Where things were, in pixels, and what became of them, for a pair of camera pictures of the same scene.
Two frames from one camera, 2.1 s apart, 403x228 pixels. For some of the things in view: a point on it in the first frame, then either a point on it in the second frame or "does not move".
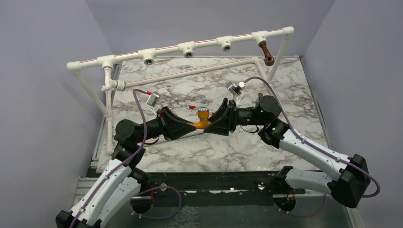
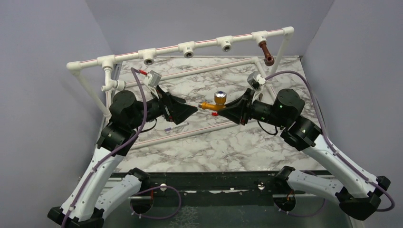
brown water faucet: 269,59 does not move
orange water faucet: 203,114 to 220,99
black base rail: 248,188 does not move
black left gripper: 171,125 to 168,101
